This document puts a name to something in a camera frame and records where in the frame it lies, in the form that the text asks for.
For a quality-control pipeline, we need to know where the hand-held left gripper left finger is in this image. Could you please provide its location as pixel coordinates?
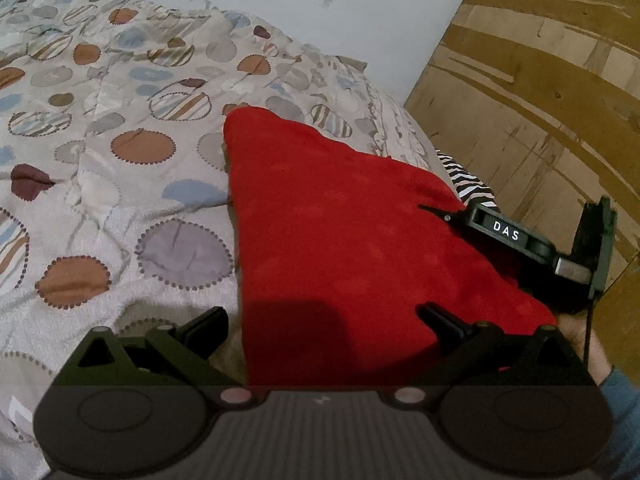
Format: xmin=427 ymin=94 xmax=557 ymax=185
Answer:
xmin=65 ymin=305 xmax=229 ymax=387

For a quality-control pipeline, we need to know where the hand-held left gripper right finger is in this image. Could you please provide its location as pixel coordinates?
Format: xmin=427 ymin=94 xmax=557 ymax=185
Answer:
xmin=417 ymin=302 xmax=599 ymax=387

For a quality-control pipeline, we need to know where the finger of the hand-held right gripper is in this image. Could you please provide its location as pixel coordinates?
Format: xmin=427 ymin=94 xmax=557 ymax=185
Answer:
xmin=417 ymin=200 xmax=556 ymax=268

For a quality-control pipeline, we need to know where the red fleece garment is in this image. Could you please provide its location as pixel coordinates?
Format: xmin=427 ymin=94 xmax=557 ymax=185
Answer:
xmin=222 ymin=105 xmax=559 ymax=387

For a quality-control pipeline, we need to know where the person's right hand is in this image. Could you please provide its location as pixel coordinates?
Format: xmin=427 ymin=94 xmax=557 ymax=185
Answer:
xmin=554 ymin=312 xmax=615 ymax=386

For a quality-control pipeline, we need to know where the black white striped cloth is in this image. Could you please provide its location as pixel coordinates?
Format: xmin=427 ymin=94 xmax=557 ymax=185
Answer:
xmin=434 ymin=149 xmax=501 ymax=212

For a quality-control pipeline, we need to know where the patterned circle print blanket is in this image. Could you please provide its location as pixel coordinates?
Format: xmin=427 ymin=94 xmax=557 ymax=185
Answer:
xmin=0 ymin=0 xmax=466 ymax=480

